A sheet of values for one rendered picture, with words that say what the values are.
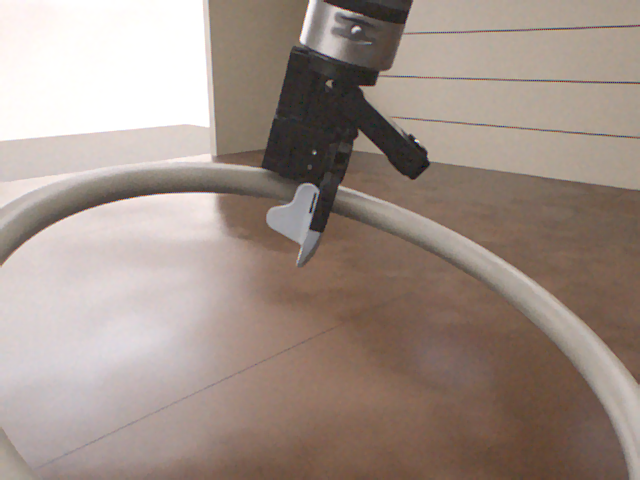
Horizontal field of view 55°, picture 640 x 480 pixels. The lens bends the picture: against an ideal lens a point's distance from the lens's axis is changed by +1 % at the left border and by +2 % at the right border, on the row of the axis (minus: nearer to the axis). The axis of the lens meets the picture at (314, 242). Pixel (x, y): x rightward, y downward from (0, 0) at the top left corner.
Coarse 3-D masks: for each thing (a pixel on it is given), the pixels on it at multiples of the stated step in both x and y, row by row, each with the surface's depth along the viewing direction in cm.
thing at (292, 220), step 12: (300, 192) 60; (312, 192) 60; (288, 204) 61; (300, 204) 61; (276, 216) 61; (288, 216) 61; (300, 216) 61; (276, 228) 61; (288, 228) 61; (300, 228) 61; (300, 240) 62; (312, 240) 61; (300, 252) 63; (312, 252) 62; (300, 264) 63
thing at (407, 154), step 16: (352, 96) 57; (368, 96) 61; (352, 112) 57; (368, 112) 57; (384, 112) 61; (368, 128) 58; (384, 128) 58; (400, 128) 61; (384, 144) 58; (400, 144) 58; (416, 144) 59; (400, 160) 59; (416, 160) 59; (416, 176) 60
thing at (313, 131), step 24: (288, 72) 58; (312, 72) 56; (336, 72) 54; (360, 72) 55; (288, 96) 59; (312, 96) 58; (336, 96) 57; (288, 120) 59; (312, 120) 59; (336, 120) 58; (288, 144) 58; (312, 144) 57; (336, 144) 58; (264, 168) 59; (288, 168) 59; (312, 168) 59
